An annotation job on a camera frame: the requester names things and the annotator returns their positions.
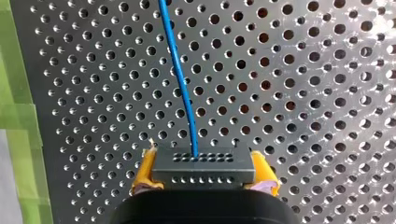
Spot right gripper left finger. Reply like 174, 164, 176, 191
131, 138, 165, 196

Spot blue cable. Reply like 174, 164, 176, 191
151, 0, 257, 190

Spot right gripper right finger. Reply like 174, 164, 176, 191
244, 150, 281, 197

